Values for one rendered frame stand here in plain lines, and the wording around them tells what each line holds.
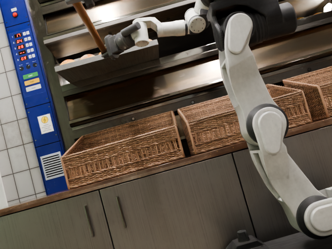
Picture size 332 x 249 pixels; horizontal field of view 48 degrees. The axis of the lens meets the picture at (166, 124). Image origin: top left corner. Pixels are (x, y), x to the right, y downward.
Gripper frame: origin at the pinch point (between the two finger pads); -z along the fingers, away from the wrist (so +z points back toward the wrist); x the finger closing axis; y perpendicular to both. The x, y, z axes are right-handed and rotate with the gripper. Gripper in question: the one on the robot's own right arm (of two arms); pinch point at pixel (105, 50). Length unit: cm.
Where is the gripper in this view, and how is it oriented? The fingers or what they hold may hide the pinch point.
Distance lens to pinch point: 193.1
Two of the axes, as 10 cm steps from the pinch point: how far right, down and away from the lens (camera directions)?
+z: 7.9, -2.6, -5.5
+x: -2.7, -9.6, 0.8
